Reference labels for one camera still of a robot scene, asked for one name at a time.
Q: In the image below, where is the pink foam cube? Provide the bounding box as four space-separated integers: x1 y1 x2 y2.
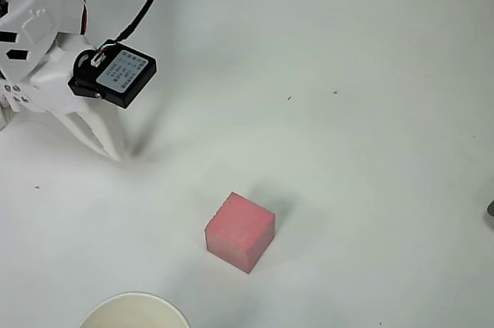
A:
204 191 276 276

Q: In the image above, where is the white paper cup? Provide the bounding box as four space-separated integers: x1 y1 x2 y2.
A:
78 291 191 328

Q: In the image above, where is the black camera box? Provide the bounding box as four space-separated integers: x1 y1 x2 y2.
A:
67 42 158 110

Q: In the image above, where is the black camera cable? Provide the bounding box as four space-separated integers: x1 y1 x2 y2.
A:
113 0 164 42

